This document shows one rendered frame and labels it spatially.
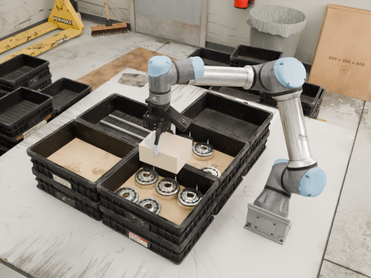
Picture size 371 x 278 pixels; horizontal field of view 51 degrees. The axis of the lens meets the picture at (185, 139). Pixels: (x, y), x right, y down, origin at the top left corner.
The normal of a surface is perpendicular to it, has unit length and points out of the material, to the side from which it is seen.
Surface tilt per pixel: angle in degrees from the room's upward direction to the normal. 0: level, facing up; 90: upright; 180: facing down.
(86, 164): 0
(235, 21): 90
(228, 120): 0
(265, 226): 90
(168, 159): 90
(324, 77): 72
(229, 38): 90
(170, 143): 0
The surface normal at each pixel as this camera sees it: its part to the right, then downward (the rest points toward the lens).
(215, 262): 0.03, -0.80
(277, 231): -0.50, 0.51
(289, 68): 0.35, -0.10
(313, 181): 0.41, 0.15
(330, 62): -0.42, 0.32
